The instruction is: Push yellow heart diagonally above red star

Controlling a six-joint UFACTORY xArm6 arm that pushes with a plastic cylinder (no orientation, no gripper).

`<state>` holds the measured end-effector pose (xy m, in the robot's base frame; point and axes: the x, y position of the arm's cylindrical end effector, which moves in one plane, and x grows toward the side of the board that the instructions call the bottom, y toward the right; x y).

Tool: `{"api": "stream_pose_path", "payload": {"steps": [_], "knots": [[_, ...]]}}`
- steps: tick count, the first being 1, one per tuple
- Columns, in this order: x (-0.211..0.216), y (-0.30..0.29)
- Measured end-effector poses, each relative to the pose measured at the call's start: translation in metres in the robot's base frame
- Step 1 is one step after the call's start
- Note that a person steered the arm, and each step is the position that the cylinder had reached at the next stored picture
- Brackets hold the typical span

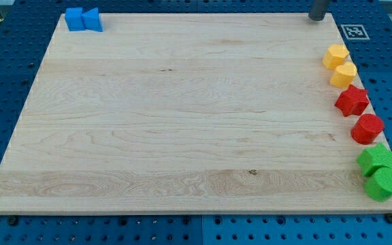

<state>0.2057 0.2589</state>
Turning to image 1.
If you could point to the green cylinder block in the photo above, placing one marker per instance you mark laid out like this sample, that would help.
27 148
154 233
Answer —
379 185

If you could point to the green star block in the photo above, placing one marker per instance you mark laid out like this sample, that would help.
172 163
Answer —
373 158

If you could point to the white fiducial marker tag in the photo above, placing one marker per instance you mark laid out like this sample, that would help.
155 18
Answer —
354 32

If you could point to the light wooden board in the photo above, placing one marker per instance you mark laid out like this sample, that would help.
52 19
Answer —
186 114

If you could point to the blue cube block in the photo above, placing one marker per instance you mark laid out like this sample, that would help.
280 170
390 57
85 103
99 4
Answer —
73 18

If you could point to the yellow heart block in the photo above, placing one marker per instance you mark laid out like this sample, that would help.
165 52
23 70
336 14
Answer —
343 75

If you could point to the red star block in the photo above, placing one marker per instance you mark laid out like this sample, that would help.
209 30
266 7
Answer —
352 101

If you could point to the blue triangle block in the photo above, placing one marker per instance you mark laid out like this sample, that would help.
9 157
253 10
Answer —
92 20

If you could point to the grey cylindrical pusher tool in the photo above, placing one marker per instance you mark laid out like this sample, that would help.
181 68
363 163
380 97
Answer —
318 10

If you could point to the red cylinder block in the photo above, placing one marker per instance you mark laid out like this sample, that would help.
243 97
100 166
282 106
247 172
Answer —
367 128

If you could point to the yellow hexagon block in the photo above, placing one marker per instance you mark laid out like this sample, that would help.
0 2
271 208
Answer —
335 56

